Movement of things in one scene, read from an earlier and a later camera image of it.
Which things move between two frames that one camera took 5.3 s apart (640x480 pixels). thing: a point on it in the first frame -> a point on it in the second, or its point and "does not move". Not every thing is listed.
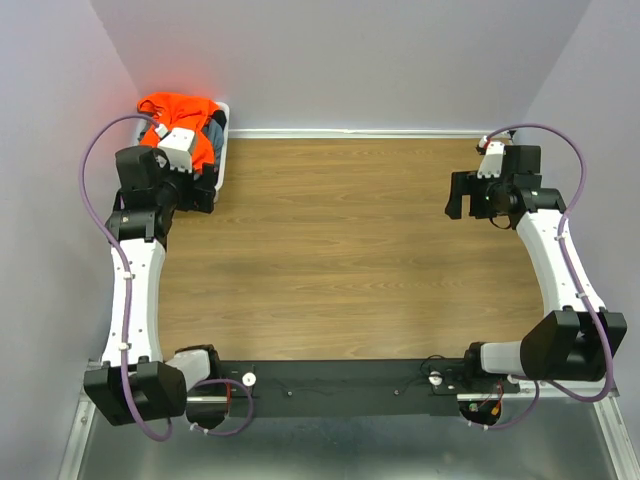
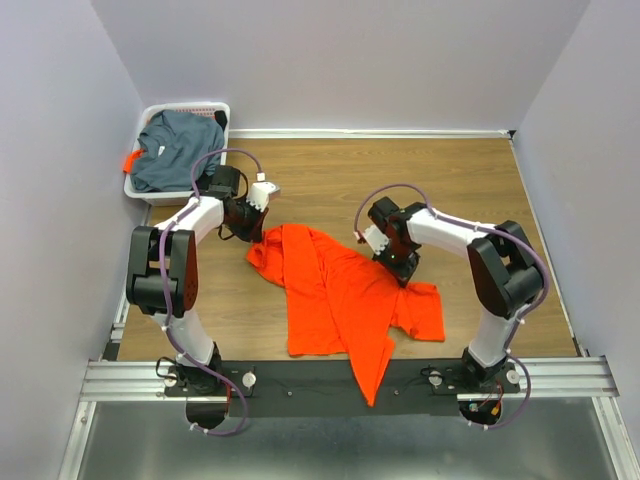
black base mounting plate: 353,388 does not move
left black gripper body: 191,196 -> 246,220
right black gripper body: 485,197 -> 399,259
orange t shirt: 179,111 -> 340,303
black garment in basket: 220,117 does not move
